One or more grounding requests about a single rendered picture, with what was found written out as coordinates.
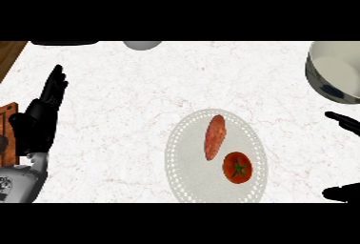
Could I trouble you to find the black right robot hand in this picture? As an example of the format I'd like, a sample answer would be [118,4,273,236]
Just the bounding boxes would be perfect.
[320,111,360,204]

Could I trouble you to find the reddish brown sweet potato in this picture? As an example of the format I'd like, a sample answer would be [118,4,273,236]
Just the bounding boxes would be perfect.
[202,114,227,162]

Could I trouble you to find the grey metal bowl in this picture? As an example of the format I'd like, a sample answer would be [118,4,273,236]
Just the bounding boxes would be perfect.
[304,41,360,105]

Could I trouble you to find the grey round object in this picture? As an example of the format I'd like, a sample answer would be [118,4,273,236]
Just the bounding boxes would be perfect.
[122,41,164,51]

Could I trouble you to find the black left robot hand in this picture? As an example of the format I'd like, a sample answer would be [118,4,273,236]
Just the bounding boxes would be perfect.
[7,64,71,157]

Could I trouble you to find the round white lace placemat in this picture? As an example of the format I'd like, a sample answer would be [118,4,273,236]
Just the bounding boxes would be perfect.
[164,108,268,204]

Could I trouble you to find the brown wooden surface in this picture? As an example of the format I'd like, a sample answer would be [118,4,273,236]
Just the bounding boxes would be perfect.
[0,41,29,84]

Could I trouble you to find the brown wooden cutting board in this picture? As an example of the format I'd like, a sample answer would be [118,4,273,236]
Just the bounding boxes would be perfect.
[0,101,21,168]

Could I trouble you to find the flat black object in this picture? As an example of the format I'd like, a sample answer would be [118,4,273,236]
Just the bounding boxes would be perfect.
[29,41,100,47]

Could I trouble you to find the red tomato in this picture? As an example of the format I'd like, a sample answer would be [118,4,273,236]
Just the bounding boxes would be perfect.
[221,152,255,185]

